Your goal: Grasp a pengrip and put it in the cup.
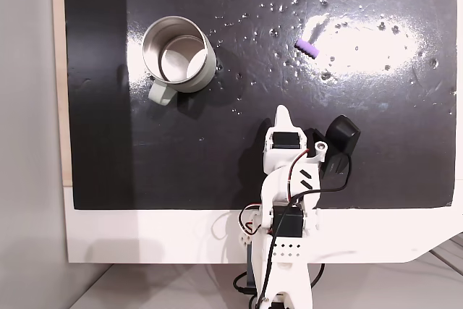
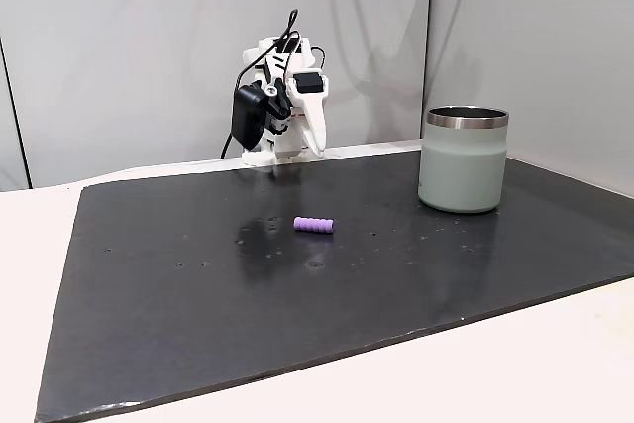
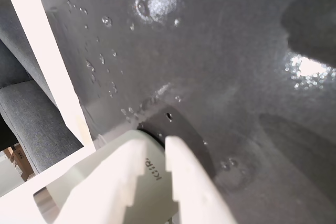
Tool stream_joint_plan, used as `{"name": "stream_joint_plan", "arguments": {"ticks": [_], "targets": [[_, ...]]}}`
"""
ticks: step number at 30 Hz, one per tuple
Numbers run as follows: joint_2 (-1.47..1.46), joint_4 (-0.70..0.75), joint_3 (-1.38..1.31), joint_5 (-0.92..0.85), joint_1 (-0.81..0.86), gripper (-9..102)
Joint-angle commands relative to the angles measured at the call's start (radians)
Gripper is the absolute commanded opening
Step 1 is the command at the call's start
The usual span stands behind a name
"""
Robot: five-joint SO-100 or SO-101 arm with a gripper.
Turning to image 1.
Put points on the purple ribbed pen grip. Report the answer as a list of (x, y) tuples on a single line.
[(307, 48)]

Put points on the pale green steel cup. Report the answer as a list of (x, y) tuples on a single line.
[(202, 74)]

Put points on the black camera box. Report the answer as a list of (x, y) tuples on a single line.
[(343, 133)]

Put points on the black table mat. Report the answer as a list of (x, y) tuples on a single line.
[(217, 150)]

